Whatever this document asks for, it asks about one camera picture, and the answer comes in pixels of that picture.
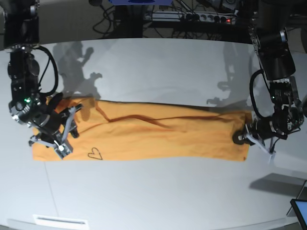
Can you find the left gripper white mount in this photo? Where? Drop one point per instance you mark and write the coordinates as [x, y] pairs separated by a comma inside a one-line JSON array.
[[241, 137]]

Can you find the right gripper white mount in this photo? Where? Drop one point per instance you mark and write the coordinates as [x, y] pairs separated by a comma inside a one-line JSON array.
[[53, 126]]

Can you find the orange yellow T-shirt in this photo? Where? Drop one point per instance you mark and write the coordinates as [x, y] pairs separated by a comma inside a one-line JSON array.
[[113, 131]]

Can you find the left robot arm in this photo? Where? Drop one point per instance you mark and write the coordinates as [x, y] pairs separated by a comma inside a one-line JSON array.
[[269, 36]]

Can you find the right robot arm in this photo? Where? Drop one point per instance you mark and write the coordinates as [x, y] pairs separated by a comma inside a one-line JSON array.
[[29, 106]]

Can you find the tablet with blue screen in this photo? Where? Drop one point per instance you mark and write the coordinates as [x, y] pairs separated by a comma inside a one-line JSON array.
[[300, 209]]

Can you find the white power strip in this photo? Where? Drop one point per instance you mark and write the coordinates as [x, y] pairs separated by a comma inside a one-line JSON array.
[[199, 16]]

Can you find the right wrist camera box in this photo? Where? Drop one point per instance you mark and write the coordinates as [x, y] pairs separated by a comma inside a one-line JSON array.
[[63, 149]]

